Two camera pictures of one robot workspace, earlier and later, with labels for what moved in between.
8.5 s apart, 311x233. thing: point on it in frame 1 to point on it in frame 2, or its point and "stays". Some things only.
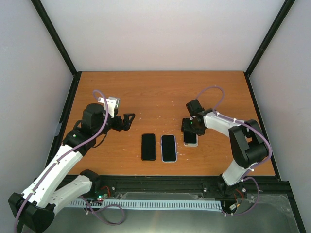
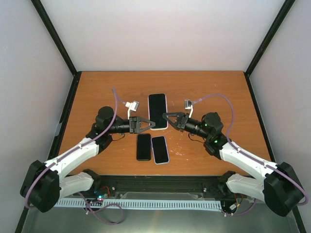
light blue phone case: [168, 148] to [159, 146]
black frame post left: [59, 45] stays
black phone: [190, 138] to [157, 107]
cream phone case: [191, 144] to [157, 106]
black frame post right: [284, 11] stays
